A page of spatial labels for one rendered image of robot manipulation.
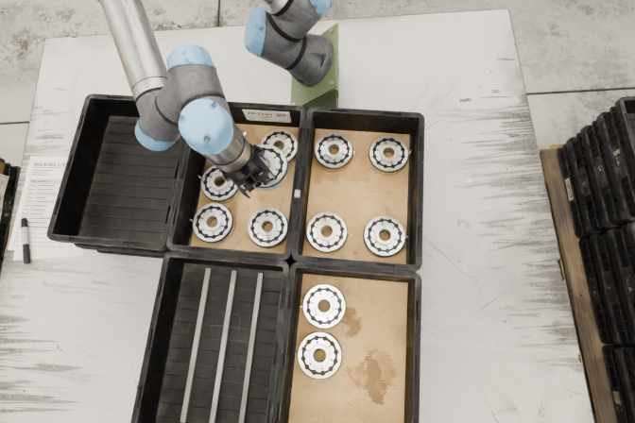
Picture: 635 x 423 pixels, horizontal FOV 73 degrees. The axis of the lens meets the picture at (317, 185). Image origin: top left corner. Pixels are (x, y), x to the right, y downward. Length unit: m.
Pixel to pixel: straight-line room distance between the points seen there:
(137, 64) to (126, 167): 0.49
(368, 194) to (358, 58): 0.52
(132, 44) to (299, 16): 0.41
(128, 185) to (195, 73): 0.62
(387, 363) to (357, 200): 0.40
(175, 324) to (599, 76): 2.22
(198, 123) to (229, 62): 0.86
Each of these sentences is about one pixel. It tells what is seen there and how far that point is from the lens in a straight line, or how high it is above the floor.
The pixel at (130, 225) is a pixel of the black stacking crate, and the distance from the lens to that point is 1.24.
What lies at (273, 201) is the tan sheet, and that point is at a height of 0.83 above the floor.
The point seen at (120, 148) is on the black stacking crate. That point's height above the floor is 0.83.
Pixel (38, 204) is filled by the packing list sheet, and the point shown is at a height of 0.70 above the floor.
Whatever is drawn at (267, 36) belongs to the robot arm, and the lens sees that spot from 1.16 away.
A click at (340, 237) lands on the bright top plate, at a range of 1.08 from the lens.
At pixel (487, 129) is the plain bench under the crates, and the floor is 0.70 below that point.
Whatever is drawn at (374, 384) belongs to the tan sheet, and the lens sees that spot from 1.10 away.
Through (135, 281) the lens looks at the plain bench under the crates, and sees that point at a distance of 1.35.
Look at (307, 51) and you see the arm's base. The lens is 1.23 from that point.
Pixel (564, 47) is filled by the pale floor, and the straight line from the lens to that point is 2.60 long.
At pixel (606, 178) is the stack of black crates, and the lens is 1.83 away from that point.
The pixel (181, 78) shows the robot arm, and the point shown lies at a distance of 0.73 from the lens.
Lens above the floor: 1.92
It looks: 72 degrees down
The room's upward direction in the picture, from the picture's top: 10 degrees counter-clockwise
